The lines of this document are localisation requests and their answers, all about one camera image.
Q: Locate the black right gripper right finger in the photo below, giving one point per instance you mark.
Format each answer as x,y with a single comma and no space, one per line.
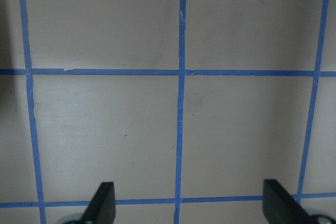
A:
280,207

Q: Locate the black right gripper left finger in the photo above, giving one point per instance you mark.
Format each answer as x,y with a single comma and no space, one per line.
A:
102,208

